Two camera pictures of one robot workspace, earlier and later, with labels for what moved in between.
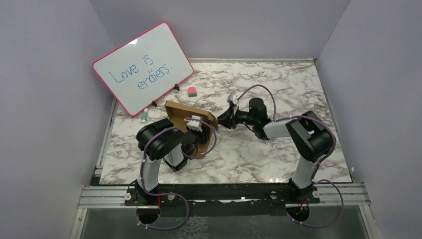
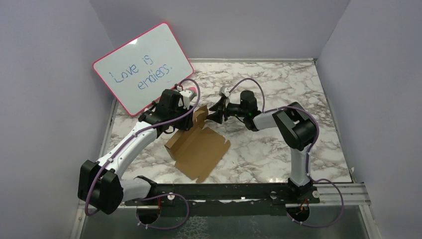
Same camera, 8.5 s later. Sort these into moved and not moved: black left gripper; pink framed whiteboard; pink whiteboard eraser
Moved: black left gripper
Not moved: pink whiteboard eraser; pink framed whiteboard
